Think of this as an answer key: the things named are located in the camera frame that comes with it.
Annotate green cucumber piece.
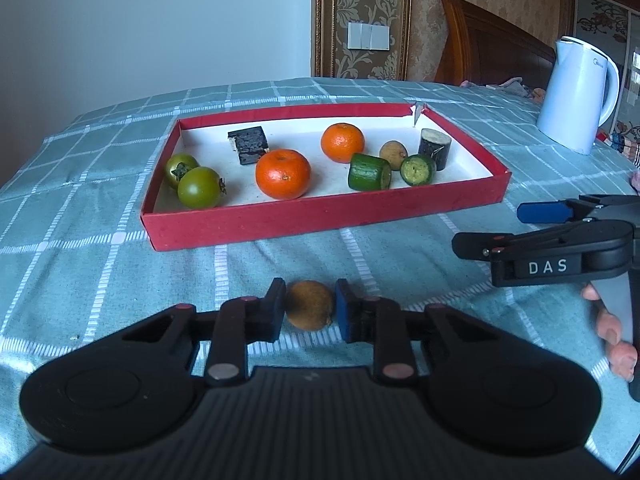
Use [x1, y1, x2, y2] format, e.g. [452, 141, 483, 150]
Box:
[348, 153, 392, 192]
[400, 154, 437, 187]

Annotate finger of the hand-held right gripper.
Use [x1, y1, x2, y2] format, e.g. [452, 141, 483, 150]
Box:
[516, 199, 602, 224]
[451, 219, 635, 263]

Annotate brown longan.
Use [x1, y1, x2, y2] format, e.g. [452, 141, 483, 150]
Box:
[379, 140, 408, 171]
[285, 280, 335, 331]

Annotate pink cloth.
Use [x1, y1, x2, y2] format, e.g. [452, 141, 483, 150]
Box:
[460, 76, 546, 104]

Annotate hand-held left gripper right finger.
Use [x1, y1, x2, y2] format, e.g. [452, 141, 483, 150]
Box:
[335, 278, 502, 387]

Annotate notched dark sugarcane piece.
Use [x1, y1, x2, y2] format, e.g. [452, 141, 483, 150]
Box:
[418, 128, 452, 171]

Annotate teal checked tablecloth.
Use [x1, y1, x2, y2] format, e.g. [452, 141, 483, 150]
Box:
[0, 77, 640, 480]

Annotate wooden headboard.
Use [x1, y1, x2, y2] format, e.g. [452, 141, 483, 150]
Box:
[434, 0, 557, 87]

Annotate person's right hand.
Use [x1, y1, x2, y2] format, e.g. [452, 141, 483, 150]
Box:
[581, 282, 639, 382]

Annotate white electric kettle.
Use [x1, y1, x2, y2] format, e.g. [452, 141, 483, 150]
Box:
[536, 36, 621, 156]

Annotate white wall switch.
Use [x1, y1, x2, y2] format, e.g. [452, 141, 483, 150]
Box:
[348, 22, 390, 51]

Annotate colourful cloth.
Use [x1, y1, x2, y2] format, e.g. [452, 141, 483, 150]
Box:
[597, 122, 640, 167]

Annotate green tomato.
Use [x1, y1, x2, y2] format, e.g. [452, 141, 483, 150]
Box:
[165, 153, 200, 191]
[177, 166, 227, 210]

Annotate red cardboard box tray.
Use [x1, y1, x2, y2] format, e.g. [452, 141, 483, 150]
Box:
[140, 101, 512, 252]

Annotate floral patterned cabinet door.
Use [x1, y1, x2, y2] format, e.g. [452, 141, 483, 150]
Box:
[570, 0, 633, 126]

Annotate orange mandarin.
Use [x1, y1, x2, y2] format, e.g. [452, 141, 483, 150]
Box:
[255, 148, 312, 200]
[320, 123, 365, 164]

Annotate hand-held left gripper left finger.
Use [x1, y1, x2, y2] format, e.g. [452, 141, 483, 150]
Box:
[120, 277, 287, 387]

